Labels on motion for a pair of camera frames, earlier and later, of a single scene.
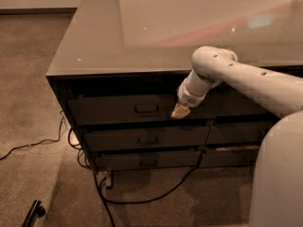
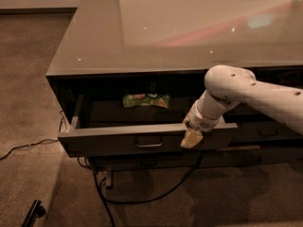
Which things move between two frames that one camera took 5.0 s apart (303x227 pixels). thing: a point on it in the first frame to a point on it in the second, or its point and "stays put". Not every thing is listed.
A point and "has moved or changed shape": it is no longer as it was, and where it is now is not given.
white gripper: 187,99 to 201,121
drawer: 139,110 has moved or changed shape
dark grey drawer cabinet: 118,71 stays put
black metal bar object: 35,211 stays put
